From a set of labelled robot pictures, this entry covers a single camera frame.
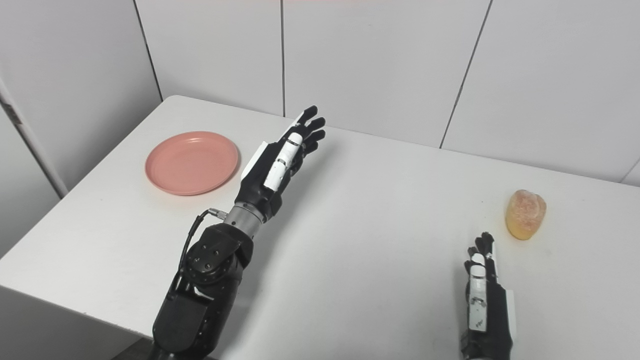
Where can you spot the pink round plate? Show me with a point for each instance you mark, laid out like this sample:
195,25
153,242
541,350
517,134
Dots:
192,162

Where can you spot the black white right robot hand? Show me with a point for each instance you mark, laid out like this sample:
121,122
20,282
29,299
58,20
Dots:
495,325

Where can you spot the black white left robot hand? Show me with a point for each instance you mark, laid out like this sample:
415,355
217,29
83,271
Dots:
257,187

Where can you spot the white wall corner post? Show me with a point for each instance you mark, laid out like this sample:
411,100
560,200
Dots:
35,145

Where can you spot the crusty bread roll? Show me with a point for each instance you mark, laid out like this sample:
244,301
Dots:
525,215

